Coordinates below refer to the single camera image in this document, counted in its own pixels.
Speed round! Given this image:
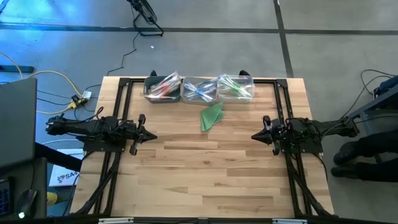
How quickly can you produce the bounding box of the backlit keyboard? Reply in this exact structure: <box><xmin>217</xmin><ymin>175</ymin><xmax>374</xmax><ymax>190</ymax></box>
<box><xmin>0</xmin><ymin>179</ymin><xmax>14</xmax><ymax>218</ymax></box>

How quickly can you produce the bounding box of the dark green plastic bin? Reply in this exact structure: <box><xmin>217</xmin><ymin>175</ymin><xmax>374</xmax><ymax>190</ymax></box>
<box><xmin>143</xmin><ymin>75</ymin><xmax>183</xmax><ymax>104</ymax></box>

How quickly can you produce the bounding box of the white floor cable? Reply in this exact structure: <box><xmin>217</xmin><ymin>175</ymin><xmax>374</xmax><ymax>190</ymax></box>
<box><xmin>41</xmin><ymin>138</ymin><xmax>82</xmax><ymax>146</ymax></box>

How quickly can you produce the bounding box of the black floor cable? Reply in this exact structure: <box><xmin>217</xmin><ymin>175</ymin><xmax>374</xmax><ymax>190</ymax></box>
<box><xmin>83</xmin><ymin>30</ymin><xmax>138</xmax><ymax>94</ymax></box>
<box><xmin>341</xmin><ymin>68</ymin><xmax>394</xmax><ymax>119</ymax></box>

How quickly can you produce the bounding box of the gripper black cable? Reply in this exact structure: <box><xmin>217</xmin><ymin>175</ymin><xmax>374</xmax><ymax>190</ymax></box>
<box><xmin>73</xmin><ymin>106</ymin><xmax>125</xmax><ymax>131</ymax></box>
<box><xmin>284</xmin><ymin>116</ymin><xmax>321</xmax><ymax>138</ymax></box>

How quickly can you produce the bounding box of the person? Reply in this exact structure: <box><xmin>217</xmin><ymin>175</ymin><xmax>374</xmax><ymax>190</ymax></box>
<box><xmin>354</xmin><ymin>129</ymin><xmax>398</xmax><ymax>183</ymax></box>

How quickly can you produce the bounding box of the person's shoe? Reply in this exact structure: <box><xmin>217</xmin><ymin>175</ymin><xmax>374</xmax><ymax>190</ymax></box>
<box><xmin>332</xmin><ymin>141</ymin><xmax>359</xmax><ymax>166</ymax></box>
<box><xmin>330</xmin><ymin>164</ymin><xmax>359</xmax><ymax>180</ymax></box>

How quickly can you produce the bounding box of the grey desk frame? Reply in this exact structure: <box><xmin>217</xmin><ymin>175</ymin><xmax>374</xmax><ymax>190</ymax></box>
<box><xmin>348</xmin><ymin>88</ymin><xmax>398</xmax><ymax>166</ymax></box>

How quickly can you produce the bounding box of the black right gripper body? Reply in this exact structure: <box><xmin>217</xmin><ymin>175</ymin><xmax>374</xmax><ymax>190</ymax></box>
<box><xmin>270</xmin><ymin>123</ymin><xmax>289</xmax><ymax>144</ymax></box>

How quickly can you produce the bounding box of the black stand foot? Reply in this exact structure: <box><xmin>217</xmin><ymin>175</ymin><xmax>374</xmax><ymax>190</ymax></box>
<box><xmin>0</xmin><ymin>64</ymin><xmax>35</xmax><ymax>74</ymax></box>

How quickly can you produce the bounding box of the blue object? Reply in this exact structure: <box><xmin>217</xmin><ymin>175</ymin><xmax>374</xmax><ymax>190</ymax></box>
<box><xmin>374</xmin><ymin>74</ymin><xmax>398</xmax><ymax>96</ymax></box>

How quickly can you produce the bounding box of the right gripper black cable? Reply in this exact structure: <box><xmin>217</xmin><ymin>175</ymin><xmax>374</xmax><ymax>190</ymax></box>
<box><xmin>284</xmin><ymin>116</ymin><xmax>321</xmax><ymax>138</ymax></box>

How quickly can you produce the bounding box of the white printed box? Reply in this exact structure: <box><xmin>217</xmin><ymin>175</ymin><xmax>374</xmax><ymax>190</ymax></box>
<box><xmin>49</xmin><ymin>164</ymin><xmax>80</xmax><ymax>188</ymax></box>

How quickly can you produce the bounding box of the green cloth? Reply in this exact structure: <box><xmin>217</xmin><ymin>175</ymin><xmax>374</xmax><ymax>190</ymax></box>
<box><xmin>200</xmin><ymin>101</ymin><xmax>224</xmax><ymax>132</ymax></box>

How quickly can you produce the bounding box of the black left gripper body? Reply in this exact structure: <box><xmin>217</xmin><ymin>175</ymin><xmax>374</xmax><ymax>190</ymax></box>
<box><xmin>119</xmin><ymin>123</ymin><xmax>141</xmax><ymax>144</ymax></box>

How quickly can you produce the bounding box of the clear plastic bin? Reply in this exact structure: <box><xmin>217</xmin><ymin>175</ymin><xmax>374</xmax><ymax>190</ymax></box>
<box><xmin>216</xmin><ymin>74</ymin><xmax>256</xmax><ymax>104</ymax></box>

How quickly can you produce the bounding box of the white table bracket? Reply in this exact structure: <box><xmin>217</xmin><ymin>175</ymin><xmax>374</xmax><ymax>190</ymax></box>
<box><xmin>272</xmin><ymin>218</ymin><xmax>308</xmax><ymax>224</ymax></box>
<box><xmin>98</xmin><ymin>217</ymin><xmax>135</xmax><ymax>224</ymax></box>

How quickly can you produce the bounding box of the yellow object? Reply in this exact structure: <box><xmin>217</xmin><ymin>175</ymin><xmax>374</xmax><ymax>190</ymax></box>
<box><xmin>46</xmin><ymin>191</ymin><xmax>59</xmax><ymax>207</ymax></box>

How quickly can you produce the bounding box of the black computer mouse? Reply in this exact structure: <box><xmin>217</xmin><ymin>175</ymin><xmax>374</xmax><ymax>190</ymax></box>
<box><xmin>16</xmin><ymin>189</ymin><xmax>39</xmax><ymax>220</ymax></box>

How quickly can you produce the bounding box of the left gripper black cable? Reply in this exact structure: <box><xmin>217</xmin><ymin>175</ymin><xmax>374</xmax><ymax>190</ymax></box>
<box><xmin>73</xmin><ymin>106</ymin><xmax>125</xmax><ymax>131</ymax></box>

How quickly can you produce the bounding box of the orange toothbrush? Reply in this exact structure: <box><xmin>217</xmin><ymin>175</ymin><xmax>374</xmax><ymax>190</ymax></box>
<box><xmin>157</xmin><ymin>81</ymin><xmax>183</xmax><ymax>100</ymax></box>
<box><xmin>148</xmin><ymin>84</ymin><xmax>178</xmax><ymax>100</ymax></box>
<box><xmin>155</xmin><ymin>73</ymin><xmax>182</xmax><ymax>93</ymax></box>
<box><xmin>158</xmin><ymin>70</ymin><xmax>181</xmax><ymax>90</ymax></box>
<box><xmin>149</xmin><ymin>78</ymin><xmax>178</xmax><ymax>93</ymax></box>
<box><xmin>151</xmin><ymin>82</ymin><xmax>181</xmax><ymax>99</ymax></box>
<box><xmin>154</xmin><ymin>79</ymin><xmax>183</xmax><ymax>97</ymax></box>

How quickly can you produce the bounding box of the yellow cable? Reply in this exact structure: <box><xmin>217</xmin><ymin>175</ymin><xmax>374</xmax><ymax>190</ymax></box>
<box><xmin>0</xmin><ymin>51</ymin><xmax>84</xmax><ymax>115</ymax></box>

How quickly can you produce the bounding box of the green toothbrush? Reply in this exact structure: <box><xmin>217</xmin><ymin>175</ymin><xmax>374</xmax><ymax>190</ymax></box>
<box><xmin>226</xmin><ymin>86</ymin><xmax>254</xmax><ymax>100</ymax></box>
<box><xmin>221</xmin><ymin>77</ymin><xmax>252</xmax><ymax>93</ymax></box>
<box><xmin>223</xmin><ymin>80</ymin><xmax>254</xmax><ymax>98</ymax></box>
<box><xmin>219</xmin><ymin>88</ymin><xmax>249</xmax><ymax>100</ymax></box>
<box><xmin>220</xmin><ymin>73</ymin><xmax>251</xmax><ymax>91</ymax></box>
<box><xmin>218</xmin><ymin>81</ymin><xmax>246</xmax><ymax>95</ymax></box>
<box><xmin>218</xmin><ymin>75</ymin><xmax>249</xmax><ymax>96</ymax></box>

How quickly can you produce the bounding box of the grey computer monitor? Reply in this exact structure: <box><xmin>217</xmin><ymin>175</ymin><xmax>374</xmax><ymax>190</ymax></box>
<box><xmin>0</xmin><ymin>77</ymin><xmax>39</xmax><ymax>171</ymax></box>

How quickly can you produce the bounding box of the beige plastic bin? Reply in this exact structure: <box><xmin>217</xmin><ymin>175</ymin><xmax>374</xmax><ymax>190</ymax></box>
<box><xmin>180</xmin><ymin>76</ymin><xmax>218</xmax><ymax>105</ymax></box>

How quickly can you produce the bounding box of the dark desk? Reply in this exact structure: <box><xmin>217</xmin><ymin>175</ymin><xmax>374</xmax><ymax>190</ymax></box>
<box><xmin>0</xmin><ymin>157</ymin><xmax>48</xmax><ymax>220</ymax></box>

